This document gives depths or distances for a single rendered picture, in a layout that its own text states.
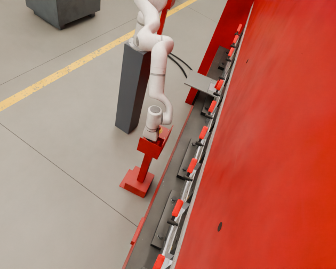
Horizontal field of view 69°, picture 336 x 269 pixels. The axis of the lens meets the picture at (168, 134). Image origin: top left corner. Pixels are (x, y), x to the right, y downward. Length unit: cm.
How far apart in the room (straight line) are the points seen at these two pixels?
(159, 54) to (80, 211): 143
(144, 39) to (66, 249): 159
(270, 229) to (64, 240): 194
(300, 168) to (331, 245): 10
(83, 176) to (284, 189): 213
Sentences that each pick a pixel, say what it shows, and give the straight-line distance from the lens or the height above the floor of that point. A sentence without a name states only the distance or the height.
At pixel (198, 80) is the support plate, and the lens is 185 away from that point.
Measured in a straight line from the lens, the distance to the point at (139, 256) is 125.
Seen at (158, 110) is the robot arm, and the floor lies 106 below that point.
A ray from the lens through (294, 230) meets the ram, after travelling 29.
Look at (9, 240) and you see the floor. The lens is 224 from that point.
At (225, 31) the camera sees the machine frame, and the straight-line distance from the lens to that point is 258.
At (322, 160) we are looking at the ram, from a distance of 29.
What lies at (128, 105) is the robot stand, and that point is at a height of 41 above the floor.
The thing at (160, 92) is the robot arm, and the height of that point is 115.
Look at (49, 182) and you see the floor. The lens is 235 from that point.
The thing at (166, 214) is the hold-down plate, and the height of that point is 91.
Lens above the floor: 209
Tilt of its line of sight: 50 degrees down
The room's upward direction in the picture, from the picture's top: 22 degrees clockwise
